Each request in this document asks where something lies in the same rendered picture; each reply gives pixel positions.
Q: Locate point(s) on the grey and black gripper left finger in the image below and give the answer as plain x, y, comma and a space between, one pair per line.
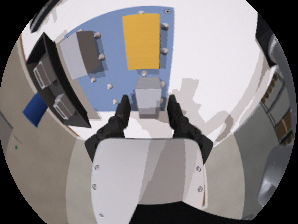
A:
114, 128

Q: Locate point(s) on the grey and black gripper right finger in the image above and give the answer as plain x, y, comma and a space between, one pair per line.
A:
183, 129

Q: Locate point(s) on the yellow rectangular block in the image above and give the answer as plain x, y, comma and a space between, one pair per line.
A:
142, 40

